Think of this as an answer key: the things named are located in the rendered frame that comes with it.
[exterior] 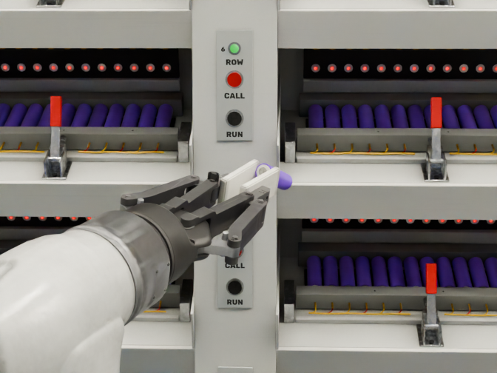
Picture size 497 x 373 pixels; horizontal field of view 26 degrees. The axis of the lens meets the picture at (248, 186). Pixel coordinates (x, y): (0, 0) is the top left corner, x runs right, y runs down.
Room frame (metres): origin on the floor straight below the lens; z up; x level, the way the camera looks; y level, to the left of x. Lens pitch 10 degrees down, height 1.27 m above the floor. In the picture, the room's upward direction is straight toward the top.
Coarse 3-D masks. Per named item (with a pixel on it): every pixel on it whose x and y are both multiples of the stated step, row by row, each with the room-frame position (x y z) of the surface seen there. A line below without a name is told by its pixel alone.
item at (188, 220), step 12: (252, 192) 1.03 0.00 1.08; (228, 204) 1.00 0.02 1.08; (240, 204) 1.00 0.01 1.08; (180, 216) 0.94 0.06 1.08; (192, 216) 0.94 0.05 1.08; (204, 216) 0.95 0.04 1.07; (216, 216) 0.97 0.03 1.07; (228, 216) 0.99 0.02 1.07; (216, 228) 0.98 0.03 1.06; (228, 228) 1.00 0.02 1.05
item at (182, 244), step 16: (144, 208) 0.91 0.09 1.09; (160, 208) 0.91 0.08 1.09; (160, 224) 0.89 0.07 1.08; (176, 224) 0.90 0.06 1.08; (208, 224) 0.96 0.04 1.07; (176, 240) 0.89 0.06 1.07; (192, 240) 0.92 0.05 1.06; (208, 240) 0.93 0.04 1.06; (176, 256) 0.89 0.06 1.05; (192, 256) 0.91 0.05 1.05; (208, 256) 0.93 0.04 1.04; (176, 272) 0.90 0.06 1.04
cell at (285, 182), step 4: (260, 164) 1.10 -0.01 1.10; (264, 164) 1.10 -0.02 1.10; (268, 164) 1.10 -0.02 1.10; (260, 168) 1.09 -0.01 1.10; (264, 168) 1.09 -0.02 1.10; (268, 168) 1.09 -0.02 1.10; (256, 172) 1.10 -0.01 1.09; (260, 172) 1.09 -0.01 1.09; (280, 172) 1.12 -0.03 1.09; (284, 172) 1.13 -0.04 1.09; (256, 176) 1.10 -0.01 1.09; (280, 176) 1.11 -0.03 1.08; (284, 176) 1.12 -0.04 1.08; (288, 176) 1.14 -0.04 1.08; (280, 180) 1.12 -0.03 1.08; (284, 180) 1.12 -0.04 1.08; (288, 180) 1.13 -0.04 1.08; (280, 184) 1.12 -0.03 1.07; (284, 184) 1.13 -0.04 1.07; (288, 184) 1.14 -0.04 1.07; (280, 188) 1.14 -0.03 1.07; (284, 188) 1.14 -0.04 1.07
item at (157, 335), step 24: (0, 216) 1.37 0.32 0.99; (0, 240) 1.37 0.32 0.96; (24, 240) 1.37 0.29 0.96; (192, 264) 1.36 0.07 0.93; (168, 288) 1.27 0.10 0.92; (192, 288) 1.28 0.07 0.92; (144, 312) 1.26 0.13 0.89; (168, 312) 1.26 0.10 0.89; (192, 312) 1.18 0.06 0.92; (144, 336) 1.22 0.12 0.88; (168, 336) 1.22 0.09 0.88; (192, 336) 1.19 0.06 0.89; (120, 360) 1.21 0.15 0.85; (144, 360) 1.20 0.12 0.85; (168, 360) 1.20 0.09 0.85; (192, 360) 1.20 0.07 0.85
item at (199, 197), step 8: (208, 176) 1.04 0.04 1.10; (216, 176) 1.04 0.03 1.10; (200, 184) 1.03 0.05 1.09; (208, 184) 1.03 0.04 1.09; (216, 184) 1.04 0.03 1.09; (192, 192) 1.01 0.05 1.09; (200, 192) 1.01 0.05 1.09; (208, 192) 1.02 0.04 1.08; (176, 200) 0.98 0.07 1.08; (184, 200) 0.98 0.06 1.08; (192, 200) 0.99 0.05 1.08; (200, 200) 1.01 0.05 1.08; (208, 200) 1.03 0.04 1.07; (168, 208) 0.95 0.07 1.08; (176, 208) 0.96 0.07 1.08; (184, 208) 0.98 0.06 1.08; (192, 208) 1.00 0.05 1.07; (208, 208) 1.03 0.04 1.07
